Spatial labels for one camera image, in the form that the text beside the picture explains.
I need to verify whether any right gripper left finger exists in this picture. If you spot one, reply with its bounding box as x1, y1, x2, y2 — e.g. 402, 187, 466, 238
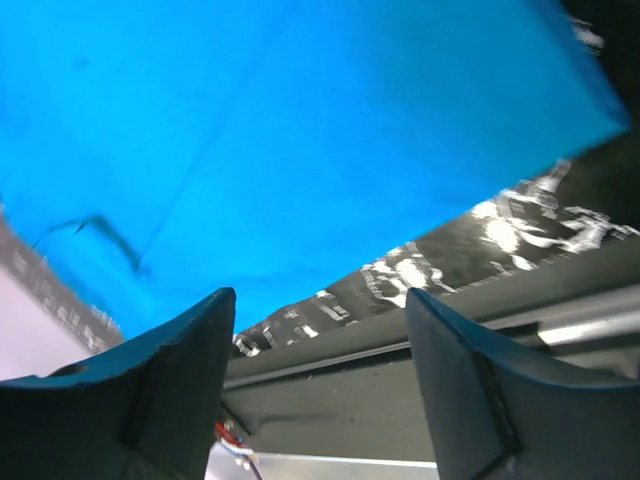
1, 288, 236, 479

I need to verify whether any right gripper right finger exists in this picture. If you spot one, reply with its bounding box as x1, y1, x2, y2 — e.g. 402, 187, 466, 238
405, 288, 639, 479

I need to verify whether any blue t-shirt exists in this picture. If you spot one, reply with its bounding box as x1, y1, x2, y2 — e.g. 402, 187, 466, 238
1, 1, 631, 337

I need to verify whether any black marble pattern mat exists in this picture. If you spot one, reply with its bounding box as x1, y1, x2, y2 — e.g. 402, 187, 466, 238
1, 1, 639, 357

